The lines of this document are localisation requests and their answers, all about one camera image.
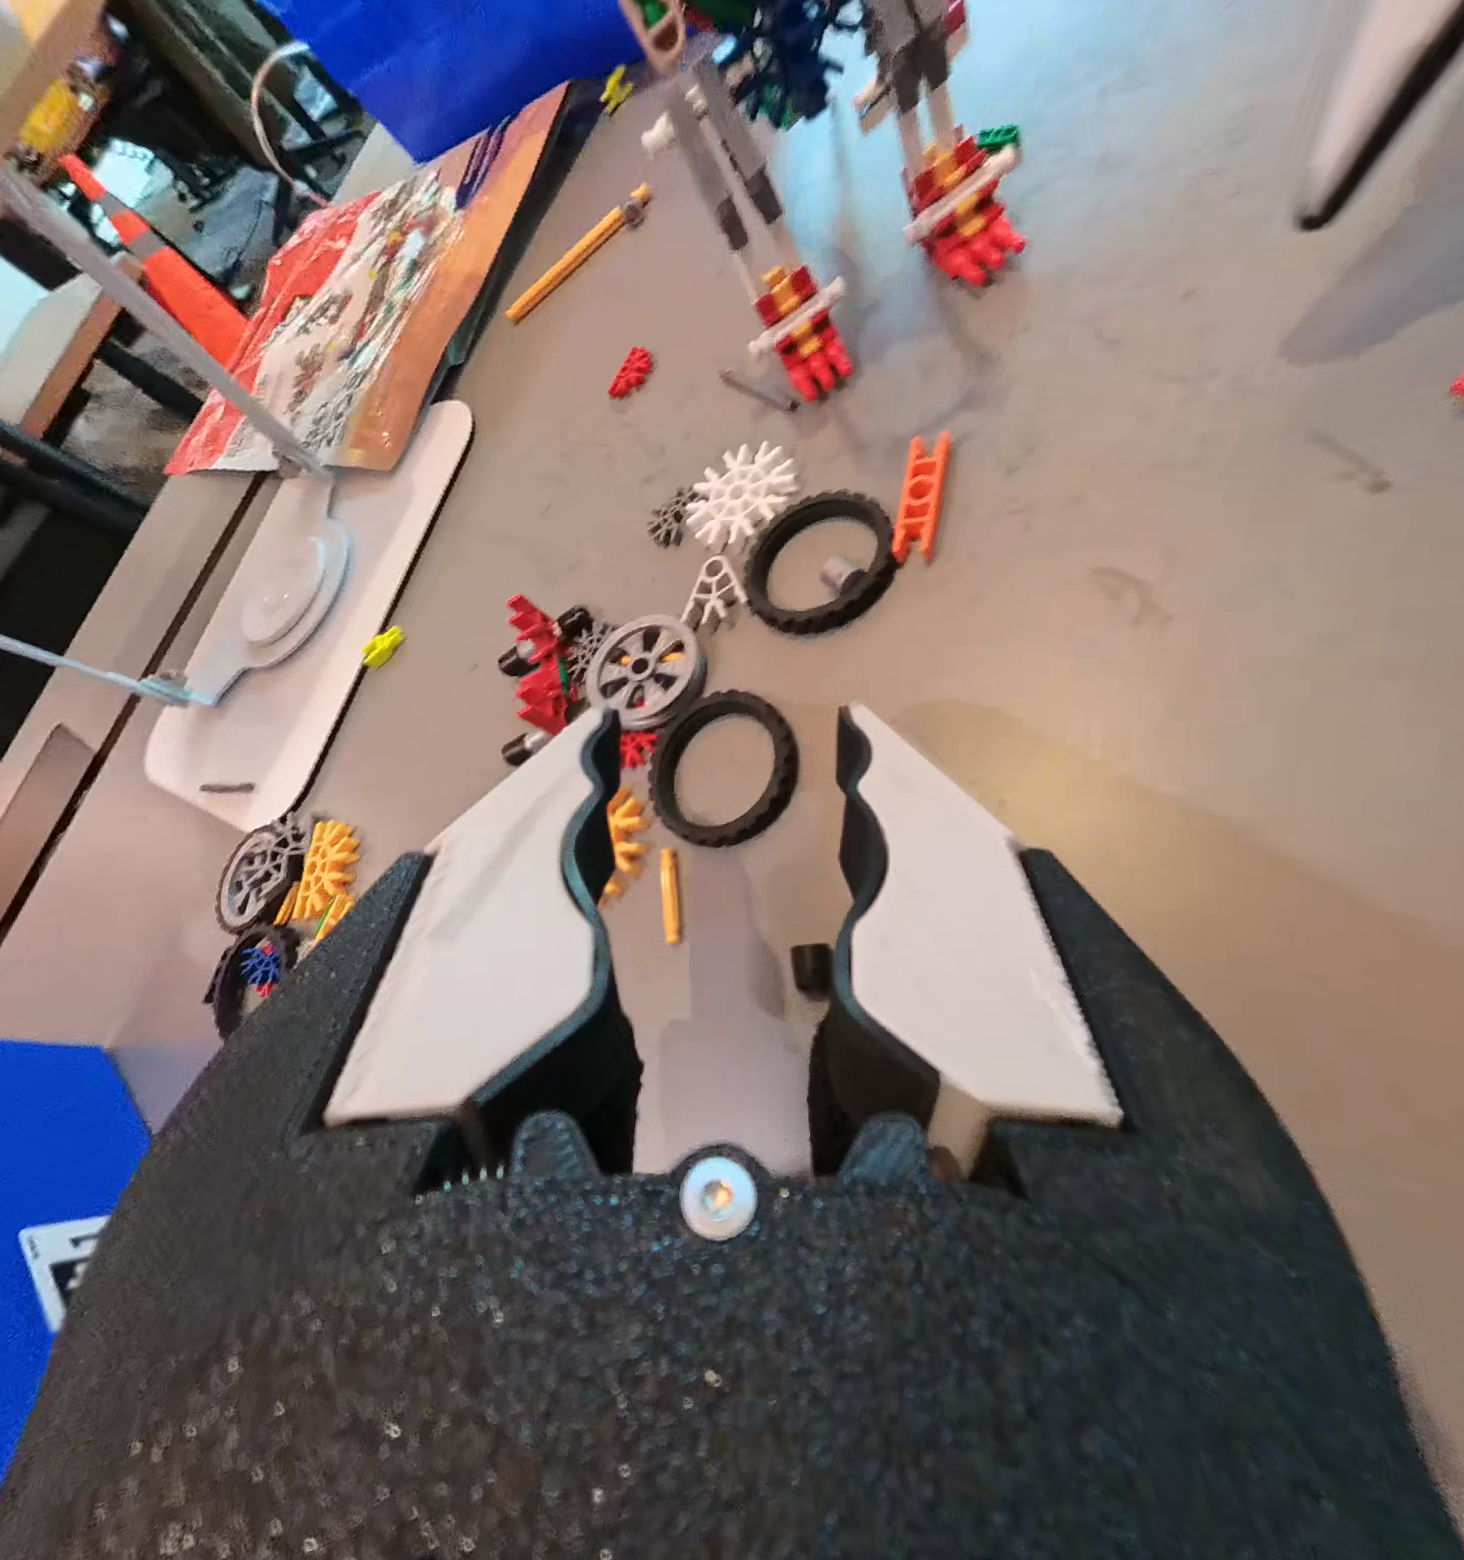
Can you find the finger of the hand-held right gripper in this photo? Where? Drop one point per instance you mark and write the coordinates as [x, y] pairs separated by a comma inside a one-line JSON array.
[[1390, 87]]

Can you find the orange snowflake connector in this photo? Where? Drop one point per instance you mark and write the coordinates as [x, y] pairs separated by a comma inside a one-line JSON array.
[[326, 874], [625, 847]]

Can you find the dark grey snowflake connector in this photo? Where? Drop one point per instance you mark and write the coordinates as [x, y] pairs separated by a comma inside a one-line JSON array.
[[669, 517]]

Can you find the grey fan connector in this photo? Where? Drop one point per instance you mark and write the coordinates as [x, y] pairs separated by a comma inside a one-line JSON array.
[[712, 593]]

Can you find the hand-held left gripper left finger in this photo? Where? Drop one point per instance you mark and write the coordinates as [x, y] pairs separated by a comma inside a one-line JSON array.
[[476, 977]]

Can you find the thin dark grey rod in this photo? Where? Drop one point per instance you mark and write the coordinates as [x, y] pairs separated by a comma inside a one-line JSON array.
[[224, 789]]

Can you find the multicolour toy model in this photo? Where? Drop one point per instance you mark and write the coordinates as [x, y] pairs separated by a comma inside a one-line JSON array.
[[733, 148]]

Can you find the orange ladder connector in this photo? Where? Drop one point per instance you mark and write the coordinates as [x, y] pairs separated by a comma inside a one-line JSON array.
[[922, 500]]

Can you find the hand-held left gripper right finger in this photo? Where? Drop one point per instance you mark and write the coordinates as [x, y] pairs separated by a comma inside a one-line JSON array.
[[976, 977]]

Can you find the orange rod grey end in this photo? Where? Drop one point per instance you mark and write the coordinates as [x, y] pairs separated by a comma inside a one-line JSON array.
[[579, 257]]

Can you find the small red connector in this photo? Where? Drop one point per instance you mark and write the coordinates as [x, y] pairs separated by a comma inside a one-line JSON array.
[[630, 374], [636, 747]]

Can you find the short orange rod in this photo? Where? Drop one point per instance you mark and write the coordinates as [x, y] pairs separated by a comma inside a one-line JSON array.
[[672, 899]]

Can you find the tire with colourful hub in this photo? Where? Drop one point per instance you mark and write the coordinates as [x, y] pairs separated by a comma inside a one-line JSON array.
[[257, 977]]

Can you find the blue bin with sticker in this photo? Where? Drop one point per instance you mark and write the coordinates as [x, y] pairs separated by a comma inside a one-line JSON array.
[[25, 1269]]

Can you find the small black piece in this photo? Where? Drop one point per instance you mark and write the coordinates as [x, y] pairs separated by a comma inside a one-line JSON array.
[[812, 966]]

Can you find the small yellow connector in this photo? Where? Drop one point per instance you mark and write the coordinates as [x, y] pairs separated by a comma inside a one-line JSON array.
[[615, 89], [383, 649]]

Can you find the black tire grey hub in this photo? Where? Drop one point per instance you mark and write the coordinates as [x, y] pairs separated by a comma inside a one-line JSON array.
[[265, 874]]

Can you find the grey wheel hub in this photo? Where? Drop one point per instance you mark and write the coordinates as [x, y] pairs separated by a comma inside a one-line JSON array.
[[647, 671]]

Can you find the black rubber tire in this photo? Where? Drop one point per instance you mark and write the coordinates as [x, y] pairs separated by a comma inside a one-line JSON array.
[[761, 587], [672, 806]]

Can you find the white snowflake connector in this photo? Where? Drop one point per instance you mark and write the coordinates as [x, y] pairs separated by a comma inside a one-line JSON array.
[[739, 495]]

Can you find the blue plastic bin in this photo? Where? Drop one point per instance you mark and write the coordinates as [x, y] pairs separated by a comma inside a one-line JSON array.
[[441, 61]]

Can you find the printed toy packet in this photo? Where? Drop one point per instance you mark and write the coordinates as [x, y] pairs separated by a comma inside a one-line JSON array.
[[366, 318]]

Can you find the red yellow connector cluster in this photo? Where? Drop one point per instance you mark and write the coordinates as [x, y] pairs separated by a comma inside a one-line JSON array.
[[964, 208], [805, 330]]

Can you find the red rod black cylinder assembly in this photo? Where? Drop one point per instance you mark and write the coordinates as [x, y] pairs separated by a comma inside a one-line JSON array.
[[542, 671]]

